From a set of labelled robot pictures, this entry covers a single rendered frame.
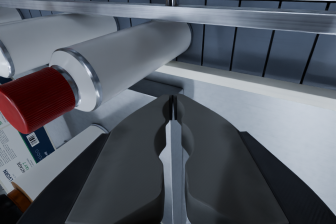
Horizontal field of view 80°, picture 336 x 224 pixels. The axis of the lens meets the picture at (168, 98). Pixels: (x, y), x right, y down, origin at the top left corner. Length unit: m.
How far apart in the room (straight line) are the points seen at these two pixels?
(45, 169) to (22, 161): 0.22
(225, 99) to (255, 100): 0.05
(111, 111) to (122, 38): 0.29
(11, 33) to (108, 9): 0.10
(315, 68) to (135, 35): 0.18
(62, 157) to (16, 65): 0.25
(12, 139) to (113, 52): 0.51
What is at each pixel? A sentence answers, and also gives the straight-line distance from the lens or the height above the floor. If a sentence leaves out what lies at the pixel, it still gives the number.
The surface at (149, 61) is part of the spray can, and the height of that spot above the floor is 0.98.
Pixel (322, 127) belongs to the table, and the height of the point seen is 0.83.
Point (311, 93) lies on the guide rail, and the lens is 0.23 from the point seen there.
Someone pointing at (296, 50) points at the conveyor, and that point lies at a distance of 0.25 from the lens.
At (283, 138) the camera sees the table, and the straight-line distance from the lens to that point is 0.37.
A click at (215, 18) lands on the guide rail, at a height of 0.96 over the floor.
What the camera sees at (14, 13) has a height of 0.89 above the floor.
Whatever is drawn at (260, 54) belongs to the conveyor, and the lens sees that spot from 0.25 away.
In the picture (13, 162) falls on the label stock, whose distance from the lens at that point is 0.67.
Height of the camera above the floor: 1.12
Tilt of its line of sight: 47 degrees down
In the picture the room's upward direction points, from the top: 132 degrees counter-clockwise
